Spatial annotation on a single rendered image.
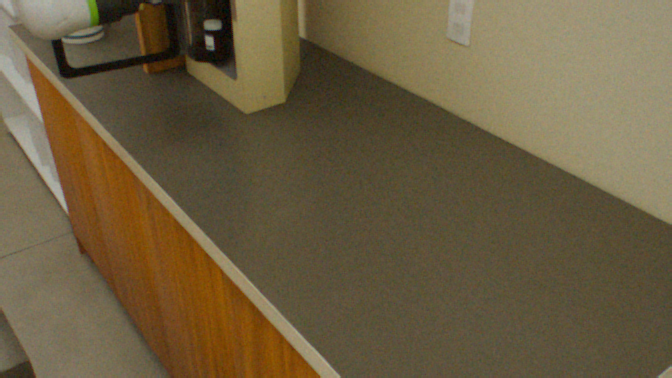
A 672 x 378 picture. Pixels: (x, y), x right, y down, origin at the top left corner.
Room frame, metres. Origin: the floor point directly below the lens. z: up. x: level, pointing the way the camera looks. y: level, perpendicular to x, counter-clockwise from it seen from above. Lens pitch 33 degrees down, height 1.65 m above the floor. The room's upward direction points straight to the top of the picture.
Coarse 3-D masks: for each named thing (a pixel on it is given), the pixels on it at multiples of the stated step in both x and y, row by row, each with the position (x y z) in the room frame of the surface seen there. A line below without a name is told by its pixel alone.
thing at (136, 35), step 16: (128, 16) 1.59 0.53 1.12; (144, 16) 1.61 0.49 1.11; (160, 16) 1.63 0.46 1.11; (80, 32) 1.53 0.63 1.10; (96, 32) 1.55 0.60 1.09; (112, 32) 1.57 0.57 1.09; (128, 32) 1.59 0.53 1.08; (144, 32) 1.61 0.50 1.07; (160, 32) 1.63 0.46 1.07; (64, 48) 1.51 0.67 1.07; (80, 48) 1.53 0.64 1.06; (96, 48) 1.55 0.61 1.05; (112, 48) 1.57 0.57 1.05; (128, 48) 1.59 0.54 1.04; (144, 48) 1.61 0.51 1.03; (160, 48) 1.63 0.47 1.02; (80, 64) 1.53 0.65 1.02; (96, 64) 1.54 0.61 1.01
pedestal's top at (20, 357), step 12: (0, 312) 0.74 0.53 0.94; (0, 324) 0.72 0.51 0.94; (0, 336) 0.69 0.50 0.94; (12, 336) 0.69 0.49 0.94; (0, 348) 0.67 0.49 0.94; (12, 348) 0.67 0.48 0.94; (0, 360) 0.65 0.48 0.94; (12, 360) 0.65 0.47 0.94; (24, 360) 0.65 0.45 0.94; (0, 372) 0.62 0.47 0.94; (12, 372) 0.63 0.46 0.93; (24, 372) 0.64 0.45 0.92
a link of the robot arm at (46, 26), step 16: (16, 0) 1.32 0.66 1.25; (32, 0) 1.30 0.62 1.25; (48, 0) 1.30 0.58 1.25; (64, 0) 1.31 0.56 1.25; (80, 0) 1.33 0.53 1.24; (32, 16) 1.28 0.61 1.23; (48, 16) 1.28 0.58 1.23; (64, 16) 1.30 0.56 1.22; (80, 16) 1.32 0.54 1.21; (96, 16) 1.34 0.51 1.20; (32, 32) 1.29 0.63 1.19; (48, 32) 1.28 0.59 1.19; (64, 32) 1.30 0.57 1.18
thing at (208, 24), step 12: (204, 0) 1.50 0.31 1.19; (216, 0) 1.51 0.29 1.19; (192, 12) 1.50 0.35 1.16; (204, 12) 1.50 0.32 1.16; (216, 12) 1.51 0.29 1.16; (192, 24) 1.50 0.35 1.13; (204, 24) 1.50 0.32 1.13; (216, 24) 1.51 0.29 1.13; (192, 36) 1.51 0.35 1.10; (204, 36) 1.50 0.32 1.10; (216, 36) 1.50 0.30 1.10; (192, 48) 1.51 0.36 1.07; (204, 48) 1.49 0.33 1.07; (216, 48) 1.50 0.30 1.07
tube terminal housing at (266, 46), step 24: (240, 0) 1.42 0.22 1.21; (264, 0) 1.46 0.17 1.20; (288, 0) 1.57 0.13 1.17; (240, 24) 1.42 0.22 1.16; (264, 24) 1.45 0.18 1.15; (288, 24) 1.56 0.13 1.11; (240, 48) 1.42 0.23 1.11; (264, 48) 1.45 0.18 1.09; (288, 48) 1.54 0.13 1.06; (192, 72) 1.64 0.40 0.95; (216, 72) 1.52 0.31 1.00; (240, 72) 1.42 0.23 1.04; (264, 72) 1.45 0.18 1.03; (288, 72) 1.53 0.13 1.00; (240, 96) 1.43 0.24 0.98; (264, 96) 1.44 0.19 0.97
